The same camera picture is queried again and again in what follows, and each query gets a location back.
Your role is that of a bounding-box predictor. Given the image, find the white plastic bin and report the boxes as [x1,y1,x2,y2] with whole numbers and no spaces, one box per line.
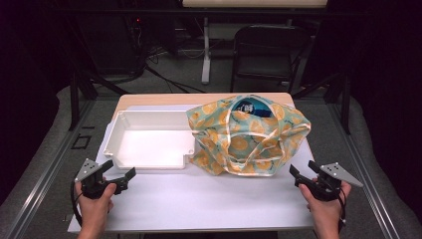
[102,110,197,170]

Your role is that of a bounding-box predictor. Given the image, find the white table sheet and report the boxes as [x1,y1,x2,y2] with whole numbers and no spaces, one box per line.
[67,104,319,234]

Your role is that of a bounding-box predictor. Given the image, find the black metal stand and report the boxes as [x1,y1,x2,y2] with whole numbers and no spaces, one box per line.
[67,64,131,132]
[292,71,353,135]

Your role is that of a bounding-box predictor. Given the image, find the person's left hand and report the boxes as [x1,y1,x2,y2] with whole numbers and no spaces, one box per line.
[74,180,117,231]

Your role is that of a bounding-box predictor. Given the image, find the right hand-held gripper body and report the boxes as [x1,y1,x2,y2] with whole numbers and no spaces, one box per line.
[298,161,364,202]

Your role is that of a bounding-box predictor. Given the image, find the aluminium frame rail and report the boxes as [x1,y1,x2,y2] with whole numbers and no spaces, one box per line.
[325,102,403,239]
[5,99,98,239]

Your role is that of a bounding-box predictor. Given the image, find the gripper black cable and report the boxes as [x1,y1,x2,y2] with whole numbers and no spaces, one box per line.
[335,187,348,234]
[70,180,84,227]

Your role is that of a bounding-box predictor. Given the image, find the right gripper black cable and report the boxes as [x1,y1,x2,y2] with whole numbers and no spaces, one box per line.
[335,187,348,234]

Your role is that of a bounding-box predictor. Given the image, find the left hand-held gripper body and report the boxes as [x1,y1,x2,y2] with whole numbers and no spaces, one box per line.
[74,157,117,200]

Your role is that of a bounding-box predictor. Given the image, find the white desk leg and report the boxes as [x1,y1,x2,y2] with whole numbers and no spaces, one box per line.
[200,16,213,86]

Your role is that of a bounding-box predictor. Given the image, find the orange-print cloth bag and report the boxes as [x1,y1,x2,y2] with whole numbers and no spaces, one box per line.
[185,94,313,177]

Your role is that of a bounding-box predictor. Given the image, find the black folding chair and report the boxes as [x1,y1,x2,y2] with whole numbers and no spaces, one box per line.
[230,24,314,95]

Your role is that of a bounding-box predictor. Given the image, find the person's right hand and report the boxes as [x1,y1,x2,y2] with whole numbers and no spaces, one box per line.
[298,180,352,231]

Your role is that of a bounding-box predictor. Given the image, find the blue snack pouch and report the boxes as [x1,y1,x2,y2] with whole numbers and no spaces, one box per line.
[231,97,275,120]

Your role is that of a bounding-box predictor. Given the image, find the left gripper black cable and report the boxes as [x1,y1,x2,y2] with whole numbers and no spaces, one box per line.
[70,180,84,227]

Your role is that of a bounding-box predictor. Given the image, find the black floor cables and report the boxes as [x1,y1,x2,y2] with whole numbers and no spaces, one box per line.
[142,46,207,95]

